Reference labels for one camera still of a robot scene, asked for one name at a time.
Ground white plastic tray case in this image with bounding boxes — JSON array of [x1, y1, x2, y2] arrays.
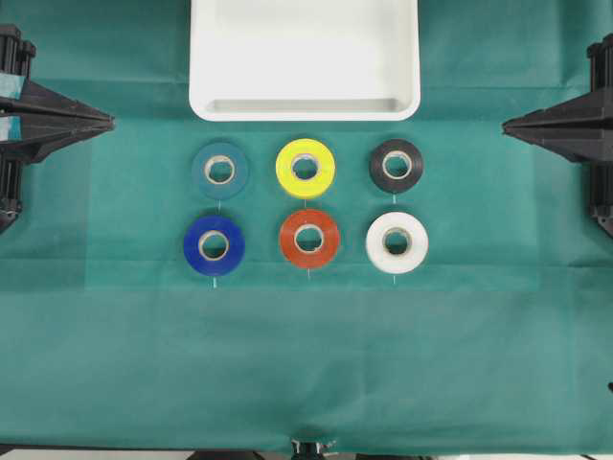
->
[[189, 1, 421, 122]]

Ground green table cloth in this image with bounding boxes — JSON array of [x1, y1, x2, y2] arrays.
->
[[1, 1, 612, 454]]

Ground teal green tape roll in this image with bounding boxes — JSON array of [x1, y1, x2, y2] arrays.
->
[[192, 142, 249, 200]]

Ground blue tape roll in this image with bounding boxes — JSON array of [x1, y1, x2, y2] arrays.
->
[[183, 215, 245, 277]]

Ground black stand under table edge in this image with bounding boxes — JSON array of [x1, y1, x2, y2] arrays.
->
[[291, 439, 335, 460]]

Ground red orange tape roll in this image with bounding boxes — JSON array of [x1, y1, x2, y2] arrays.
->
[[279, 208, 341, 269]]

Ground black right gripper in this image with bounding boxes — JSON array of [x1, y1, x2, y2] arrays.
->
[[502, 40, 612, 237]]

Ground white tape roll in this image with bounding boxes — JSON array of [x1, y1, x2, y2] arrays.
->
[[365, 212, 429, 275]]

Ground black tape roll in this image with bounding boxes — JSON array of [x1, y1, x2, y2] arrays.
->
[[369, 139, 423, 195]]

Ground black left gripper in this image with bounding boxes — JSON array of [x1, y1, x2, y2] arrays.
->
[[1, 24, 115, 233]]

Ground yellow tape roll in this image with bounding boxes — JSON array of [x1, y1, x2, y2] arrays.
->
[[276, 138, 335, 199]]

